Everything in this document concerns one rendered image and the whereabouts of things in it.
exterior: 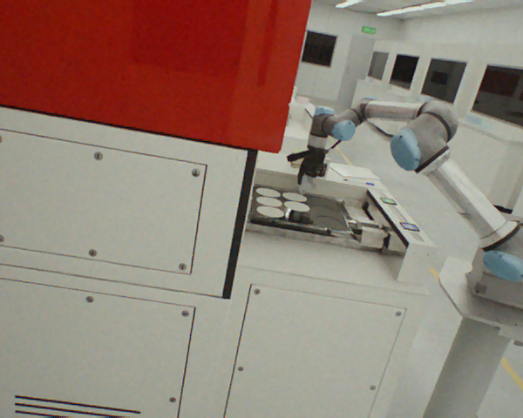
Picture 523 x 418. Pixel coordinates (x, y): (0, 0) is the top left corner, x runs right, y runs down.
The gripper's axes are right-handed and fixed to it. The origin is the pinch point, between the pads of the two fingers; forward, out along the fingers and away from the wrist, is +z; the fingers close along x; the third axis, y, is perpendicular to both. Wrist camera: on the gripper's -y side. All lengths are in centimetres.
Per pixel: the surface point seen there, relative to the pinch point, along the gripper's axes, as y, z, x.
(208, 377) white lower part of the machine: 28, 36, -75
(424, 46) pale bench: -265, -100, 803
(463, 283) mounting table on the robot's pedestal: 69, 9, 2
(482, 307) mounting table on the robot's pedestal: 78, 9, -10
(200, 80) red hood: 17, -44, -83
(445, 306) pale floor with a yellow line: 43, 91, 153
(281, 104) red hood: 32, -42, -71
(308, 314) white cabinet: 37, 23, -41
